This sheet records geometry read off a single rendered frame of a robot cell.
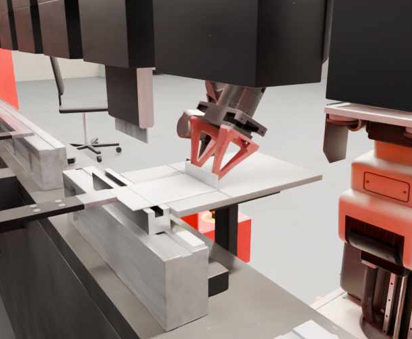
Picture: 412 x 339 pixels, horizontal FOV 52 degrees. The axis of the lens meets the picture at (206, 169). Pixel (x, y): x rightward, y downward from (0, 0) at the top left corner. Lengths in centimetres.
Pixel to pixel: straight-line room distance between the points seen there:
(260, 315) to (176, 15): 37
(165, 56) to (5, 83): 235
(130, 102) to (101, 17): 10
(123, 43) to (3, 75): 226
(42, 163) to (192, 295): 57
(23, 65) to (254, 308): 1230
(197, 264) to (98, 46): 28
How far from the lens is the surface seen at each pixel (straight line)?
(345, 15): 24
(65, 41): 65
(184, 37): 36
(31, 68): 1278
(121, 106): 56
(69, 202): 57
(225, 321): 55
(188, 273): 51
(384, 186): 116
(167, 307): 52
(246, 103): 62
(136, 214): 56
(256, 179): 65
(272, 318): 56
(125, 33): 46
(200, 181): 63
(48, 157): 99
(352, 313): 164
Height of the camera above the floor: 121
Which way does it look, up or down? 18 degrees down
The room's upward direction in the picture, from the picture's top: straight up
